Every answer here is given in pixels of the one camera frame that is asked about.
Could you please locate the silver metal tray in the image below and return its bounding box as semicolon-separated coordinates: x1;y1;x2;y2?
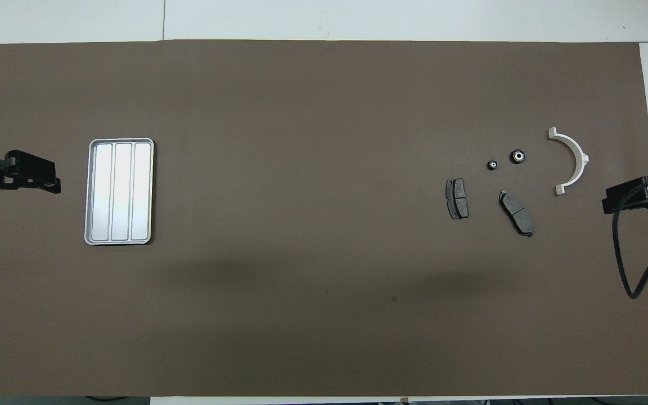
84;138;155;246

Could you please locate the white semicircular plastic clamp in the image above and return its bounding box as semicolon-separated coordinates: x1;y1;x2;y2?
547;127;590;196

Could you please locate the long dark brake pad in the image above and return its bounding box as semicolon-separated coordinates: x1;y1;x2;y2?
498;190;534;237

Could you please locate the short dark brake pad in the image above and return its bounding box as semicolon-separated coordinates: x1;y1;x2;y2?
445;178;469;220

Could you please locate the brown table mat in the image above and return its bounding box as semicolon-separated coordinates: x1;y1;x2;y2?
0;39;648;398

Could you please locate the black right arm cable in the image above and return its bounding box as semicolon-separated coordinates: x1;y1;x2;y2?
611;173;648;299

